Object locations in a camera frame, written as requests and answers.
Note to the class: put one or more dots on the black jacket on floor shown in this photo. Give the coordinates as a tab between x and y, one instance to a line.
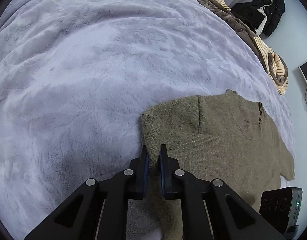
261	16

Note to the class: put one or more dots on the olive brown knit sweater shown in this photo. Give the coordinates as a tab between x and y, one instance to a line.
223	136

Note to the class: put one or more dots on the striped beige brown clothes pile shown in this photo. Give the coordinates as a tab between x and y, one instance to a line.
273	64

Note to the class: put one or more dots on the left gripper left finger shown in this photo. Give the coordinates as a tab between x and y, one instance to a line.
97	209

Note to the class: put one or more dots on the lavender plush bed blanket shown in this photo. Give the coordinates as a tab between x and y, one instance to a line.
76	75

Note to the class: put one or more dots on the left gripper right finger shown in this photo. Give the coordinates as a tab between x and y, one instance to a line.
210	209

